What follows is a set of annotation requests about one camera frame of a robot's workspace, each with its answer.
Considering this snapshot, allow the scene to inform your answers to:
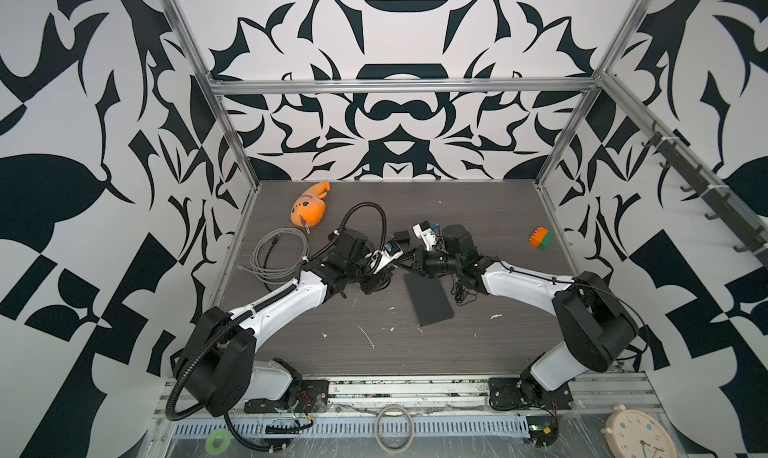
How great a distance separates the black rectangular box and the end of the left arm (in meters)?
Result: 0.21

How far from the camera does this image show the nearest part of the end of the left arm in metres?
0.62

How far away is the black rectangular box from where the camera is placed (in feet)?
2.85
